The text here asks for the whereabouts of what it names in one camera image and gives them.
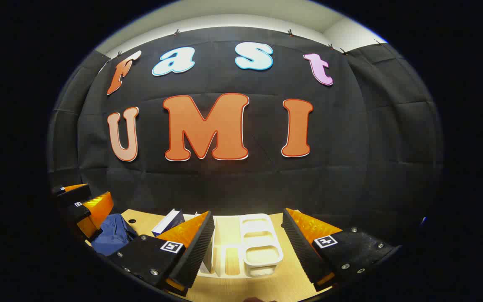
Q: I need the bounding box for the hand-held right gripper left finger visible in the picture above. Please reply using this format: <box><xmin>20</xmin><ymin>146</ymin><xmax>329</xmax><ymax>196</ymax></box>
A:
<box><xmin>107</xmin><ymin>211</ymin><xmax>216</xmax><ymax>297</ymax></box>

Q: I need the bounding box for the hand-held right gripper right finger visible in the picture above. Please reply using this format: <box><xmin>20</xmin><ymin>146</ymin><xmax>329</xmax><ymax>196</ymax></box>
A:
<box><xmin>282</xmin><ymin>208</ymin><xmax>401</xmax><ymax>292</ymax></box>

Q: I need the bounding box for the blue schoolbag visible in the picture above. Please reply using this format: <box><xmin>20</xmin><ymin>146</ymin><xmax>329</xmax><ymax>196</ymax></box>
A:
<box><xmin>92</xmin><ymin>213</ymin><xmax>138</xmax><ymax>256</ymax></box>

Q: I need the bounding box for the white bookshelf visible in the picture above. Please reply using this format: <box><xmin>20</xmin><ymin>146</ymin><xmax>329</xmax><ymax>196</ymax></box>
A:
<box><xmin>183</xmin><ymin>213</ymin><xmax>284</xmax><ymax>278</ymax></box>

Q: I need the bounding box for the starry blue cover book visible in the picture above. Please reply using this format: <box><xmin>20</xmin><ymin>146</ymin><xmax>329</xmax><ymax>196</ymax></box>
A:
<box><xmin>152</xmin><ymin>209</ymin><xmax>185</xmax><ymax>237</ymax></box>

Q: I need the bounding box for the black backdrop cloth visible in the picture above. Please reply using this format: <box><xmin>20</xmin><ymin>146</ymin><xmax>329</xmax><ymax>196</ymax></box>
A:
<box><xmin>48</xmin><ymin>26</ymin><xmax>443</xmax><ymax>252</ymax></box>

